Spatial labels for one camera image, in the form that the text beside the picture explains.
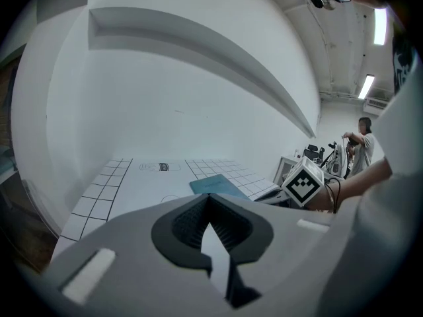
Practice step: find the ceiling light panel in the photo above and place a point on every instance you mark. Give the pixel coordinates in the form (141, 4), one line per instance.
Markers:
(366, 86)
(380, 25)

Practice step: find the white side table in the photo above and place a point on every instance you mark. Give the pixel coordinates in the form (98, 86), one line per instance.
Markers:
(285, 167)

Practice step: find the notebook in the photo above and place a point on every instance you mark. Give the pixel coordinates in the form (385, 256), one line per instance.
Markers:
(215, 185)

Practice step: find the white air conditioner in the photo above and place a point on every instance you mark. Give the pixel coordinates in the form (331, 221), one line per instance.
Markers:
(376, 103)

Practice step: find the light blue desk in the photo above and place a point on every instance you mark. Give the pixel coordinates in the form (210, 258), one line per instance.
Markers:
(6, 163)

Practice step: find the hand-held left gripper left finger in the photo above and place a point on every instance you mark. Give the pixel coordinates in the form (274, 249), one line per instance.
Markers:
(132, 259)

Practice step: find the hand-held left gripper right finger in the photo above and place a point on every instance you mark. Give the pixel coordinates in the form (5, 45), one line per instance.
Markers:
(291, 259)

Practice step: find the black office chair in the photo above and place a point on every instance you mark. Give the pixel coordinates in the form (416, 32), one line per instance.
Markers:
(312, 150)

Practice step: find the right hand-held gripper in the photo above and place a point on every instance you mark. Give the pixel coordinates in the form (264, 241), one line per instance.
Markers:
(302, 187)

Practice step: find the person's right forearm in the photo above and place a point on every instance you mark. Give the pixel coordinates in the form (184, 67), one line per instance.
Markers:
(360, 182)

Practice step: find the person's black star-print t-shirt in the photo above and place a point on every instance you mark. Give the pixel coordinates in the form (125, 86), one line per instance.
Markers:
(401, 64)

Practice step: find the white grid tablecloth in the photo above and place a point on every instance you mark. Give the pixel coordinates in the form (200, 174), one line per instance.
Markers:
(132, 183)

